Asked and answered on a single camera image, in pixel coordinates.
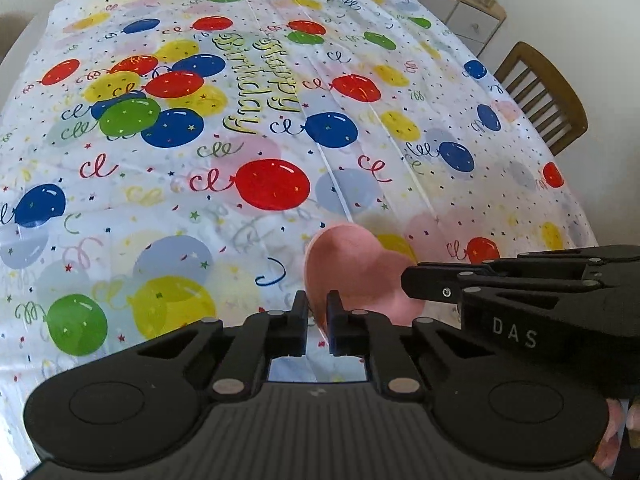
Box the right wooden chair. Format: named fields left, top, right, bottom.
left=495, top=41, right=588, bottom=155

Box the pink heart dish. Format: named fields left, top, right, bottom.
left=304, top=223, right=424, bottom=333

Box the white drawer cabinet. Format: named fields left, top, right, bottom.
left=418, top=0, right=506, bottom=56

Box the right hand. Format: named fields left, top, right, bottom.
left=592, top=398, right=639, bottom=479

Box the balloon birthday tablecloth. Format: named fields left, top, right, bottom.
left=1, top=0, right=596, bottom=479

